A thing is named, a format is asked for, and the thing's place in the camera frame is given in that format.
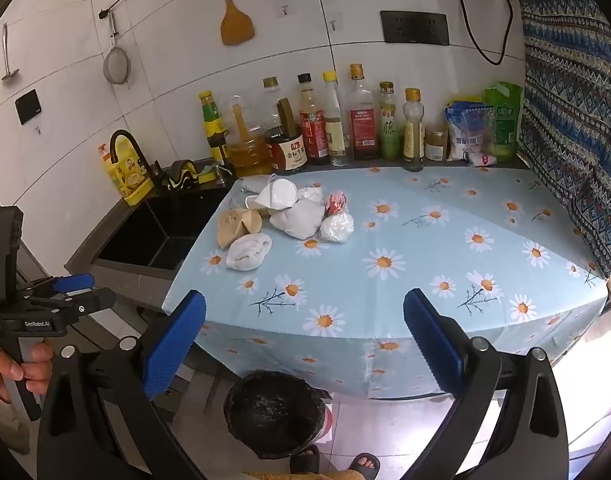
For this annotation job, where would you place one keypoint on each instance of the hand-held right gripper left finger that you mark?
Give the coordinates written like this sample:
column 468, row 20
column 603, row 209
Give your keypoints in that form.
column 175, row 340

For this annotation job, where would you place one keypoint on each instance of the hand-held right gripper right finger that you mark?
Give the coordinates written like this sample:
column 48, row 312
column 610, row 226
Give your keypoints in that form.
column 435, row 345

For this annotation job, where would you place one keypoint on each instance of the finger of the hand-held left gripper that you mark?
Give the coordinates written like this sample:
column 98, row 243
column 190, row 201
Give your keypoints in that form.
column 75, row 282
column 93, row 301

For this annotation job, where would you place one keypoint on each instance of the white towel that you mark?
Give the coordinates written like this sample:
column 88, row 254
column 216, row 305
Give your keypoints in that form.
column 248, row 252

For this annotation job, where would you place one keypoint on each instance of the black woven waste bin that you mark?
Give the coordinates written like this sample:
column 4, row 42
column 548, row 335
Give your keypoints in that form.
column 273, row 415

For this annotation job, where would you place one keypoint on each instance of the brown paper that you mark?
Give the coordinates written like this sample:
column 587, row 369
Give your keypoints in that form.
column 238, row 225

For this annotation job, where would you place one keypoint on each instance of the clear plastic cup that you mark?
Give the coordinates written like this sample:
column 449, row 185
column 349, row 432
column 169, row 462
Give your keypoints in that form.
column 245, row 187

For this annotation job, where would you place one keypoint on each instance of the red yellow wrapper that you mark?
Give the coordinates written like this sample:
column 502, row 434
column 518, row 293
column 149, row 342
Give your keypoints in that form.
column 338, row 202

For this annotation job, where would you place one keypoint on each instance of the white cup-shaped face mask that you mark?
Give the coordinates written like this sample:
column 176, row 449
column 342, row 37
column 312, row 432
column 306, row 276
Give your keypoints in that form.
column 278, row 195

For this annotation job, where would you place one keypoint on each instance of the person's left forearm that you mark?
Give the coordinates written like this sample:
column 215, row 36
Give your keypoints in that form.
column 5, row 425

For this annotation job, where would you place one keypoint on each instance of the black kitchen sink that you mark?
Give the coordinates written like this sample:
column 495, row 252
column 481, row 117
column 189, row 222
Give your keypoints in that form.
column 155, row 230

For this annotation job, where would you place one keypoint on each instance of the daisy print blue tablecloth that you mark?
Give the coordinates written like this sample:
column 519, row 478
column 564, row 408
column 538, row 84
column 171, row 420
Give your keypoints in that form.
column 410, row 240

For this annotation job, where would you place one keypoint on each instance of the yellow dish soap bottle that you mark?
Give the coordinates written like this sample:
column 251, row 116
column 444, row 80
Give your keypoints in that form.
column 128, row 177

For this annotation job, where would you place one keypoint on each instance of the person's right foot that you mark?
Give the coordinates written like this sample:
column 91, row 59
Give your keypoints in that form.
column 364, row 465

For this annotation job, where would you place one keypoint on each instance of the person's foot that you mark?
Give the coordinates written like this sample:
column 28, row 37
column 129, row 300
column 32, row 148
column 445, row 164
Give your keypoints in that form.
column 364, row 465
column 305, row 460

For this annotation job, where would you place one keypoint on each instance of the black faucet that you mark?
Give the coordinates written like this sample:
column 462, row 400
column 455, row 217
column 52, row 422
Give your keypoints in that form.
column 135, row 147

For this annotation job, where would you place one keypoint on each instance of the yellow black cloth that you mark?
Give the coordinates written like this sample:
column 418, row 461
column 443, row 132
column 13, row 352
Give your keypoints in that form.
column 183, row 172

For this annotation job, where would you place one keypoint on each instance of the yellow green sponge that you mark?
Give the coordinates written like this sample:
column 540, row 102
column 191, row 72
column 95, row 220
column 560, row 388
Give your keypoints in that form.
column 209, row 174

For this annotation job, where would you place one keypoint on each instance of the person's left foot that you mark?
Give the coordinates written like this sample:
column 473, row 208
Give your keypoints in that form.
column 305, row 460

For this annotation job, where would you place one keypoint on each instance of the metal soap pump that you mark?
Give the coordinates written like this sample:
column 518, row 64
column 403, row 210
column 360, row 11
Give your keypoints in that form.
column 221, row 171

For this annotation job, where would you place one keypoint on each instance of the mustard trousers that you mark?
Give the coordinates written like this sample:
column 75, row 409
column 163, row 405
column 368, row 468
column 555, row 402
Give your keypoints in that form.
column 295, row 476

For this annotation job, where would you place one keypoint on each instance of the small white red packet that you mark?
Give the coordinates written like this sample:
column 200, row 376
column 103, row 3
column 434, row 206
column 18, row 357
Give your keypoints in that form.
column 483, row 159

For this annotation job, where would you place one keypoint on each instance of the small glass jar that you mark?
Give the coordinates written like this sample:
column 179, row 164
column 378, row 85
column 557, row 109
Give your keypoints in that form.
column 435, row 146

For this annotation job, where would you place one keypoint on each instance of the metal ladle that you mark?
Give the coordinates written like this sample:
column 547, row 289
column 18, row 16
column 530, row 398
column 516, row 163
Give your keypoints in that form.
column 5, row 52

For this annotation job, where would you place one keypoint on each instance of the green label dark bottle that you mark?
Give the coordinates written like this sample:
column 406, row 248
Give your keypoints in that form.
column 213, row 125

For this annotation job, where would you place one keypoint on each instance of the small yellow cap bottle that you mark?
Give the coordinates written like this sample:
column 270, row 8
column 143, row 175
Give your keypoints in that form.
column 414, row 130

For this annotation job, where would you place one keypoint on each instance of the white blue plastic bag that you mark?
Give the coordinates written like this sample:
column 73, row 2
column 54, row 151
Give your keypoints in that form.
column 468, row 130

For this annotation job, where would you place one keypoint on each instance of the dark sauce jug red label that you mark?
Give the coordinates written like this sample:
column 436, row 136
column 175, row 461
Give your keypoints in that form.
column 288, row 150

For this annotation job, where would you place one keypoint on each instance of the metal mesh strainer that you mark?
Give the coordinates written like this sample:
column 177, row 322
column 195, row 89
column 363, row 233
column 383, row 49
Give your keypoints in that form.
column 116, row 65

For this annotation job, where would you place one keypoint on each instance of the green drink bottle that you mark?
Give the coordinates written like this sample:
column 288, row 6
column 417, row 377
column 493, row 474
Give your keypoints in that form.
column 389, row 125

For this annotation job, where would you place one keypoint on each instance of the gold cap red label bottle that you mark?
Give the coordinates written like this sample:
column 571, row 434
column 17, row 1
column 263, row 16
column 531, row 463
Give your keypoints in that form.
column 363, row 120

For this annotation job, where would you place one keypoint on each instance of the green plastic bag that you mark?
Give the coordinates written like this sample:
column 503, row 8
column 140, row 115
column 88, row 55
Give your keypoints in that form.
column 505, row 115

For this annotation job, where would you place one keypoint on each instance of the yellow cap clear bottle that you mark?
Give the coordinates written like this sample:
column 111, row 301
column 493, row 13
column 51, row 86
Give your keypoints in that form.
column 336, row 120

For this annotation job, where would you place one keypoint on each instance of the black cap red label bottle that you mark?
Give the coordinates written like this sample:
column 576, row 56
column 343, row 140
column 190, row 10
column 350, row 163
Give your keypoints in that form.
column 313, row 130

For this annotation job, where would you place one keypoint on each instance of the blue patterned curtain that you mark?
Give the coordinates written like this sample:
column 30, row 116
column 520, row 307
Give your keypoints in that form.
column 570, row 110

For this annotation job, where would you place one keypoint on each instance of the wooden spatula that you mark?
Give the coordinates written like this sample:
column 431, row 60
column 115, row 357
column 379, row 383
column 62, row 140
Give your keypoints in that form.
column 237, row 20

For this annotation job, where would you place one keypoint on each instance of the small black wall switch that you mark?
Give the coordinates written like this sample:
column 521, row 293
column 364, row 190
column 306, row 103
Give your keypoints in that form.
column 27, row 106

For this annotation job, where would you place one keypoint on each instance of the black wall socket panel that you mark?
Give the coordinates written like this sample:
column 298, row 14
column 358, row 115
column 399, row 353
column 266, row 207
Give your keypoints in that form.
column 414, row 27

